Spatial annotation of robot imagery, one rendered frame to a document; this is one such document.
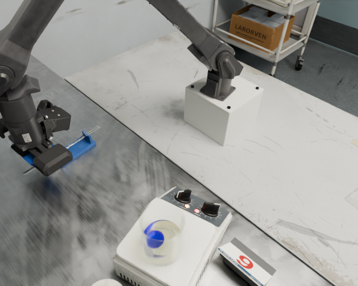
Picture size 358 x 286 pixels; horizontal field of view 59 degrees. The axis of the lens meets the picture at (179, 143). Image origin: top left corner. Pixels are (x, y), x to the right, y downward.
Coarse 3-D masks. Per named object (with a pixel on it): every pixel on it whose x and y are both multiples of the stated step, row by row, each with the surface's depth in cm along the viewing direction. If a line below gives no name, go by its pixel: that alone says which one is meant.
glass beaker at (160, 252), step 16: (144, 208) 43; (160, 208) 46; (176, 208) 44; (144, 224) 45; (176, 224) 47; (144, 240) 42; (160, 240) 40; (176, 240) 42; (160, 256) 43; (176, 256) 45
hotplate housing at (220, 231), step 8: (224, 224) 55; (216, 232) 52; (224, 232) 58; (216, 240) 51; (208, 248) 50; (216, 248) 55; (208, 256) 49; (120, 264) 48; (128, 264) 48; (200, 264) 48; (208, 264) 53; (120, 272) 50; (128, 272) 48; (136, 272) 47; (200, 272) 47; (128, 280) 51; (136, 280) 48; (144, 280) 47; (152, 280) 46; (192, 280) 46; (200, 280) 51
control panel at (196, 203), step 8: (168, 192) 60; (176, 192) 61; (176, 200) 58; (192, 200) 60; (200, 200) 60; (184, 208) 56; (192, 208) 57; (200, 208) 57; (200, 216) 55; (208, 216) 55; (224, 216) 57; (216, 224) 54
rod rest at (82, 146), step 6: (84, 132) 73; (84, 138) 75; (90, 138) 73; (78, 144) 74; (84, 144) 74; (90, 144) 74; (72, 150) 72; (78, 150) 72; (84, 150) 72; (78, 156) 72
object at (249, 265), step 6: (228, 246) 56; (228, 252) 54; (234, 252) 55; (240, 252) 56; (234, 258) 53; (240, 258) 54; (246, 258) 55; (240, 264) 52; (246, 264) 53; (252, 264) 54; (252, 270) 52; (258, 270) 53; (258, 276) 51; (264, 276) 52
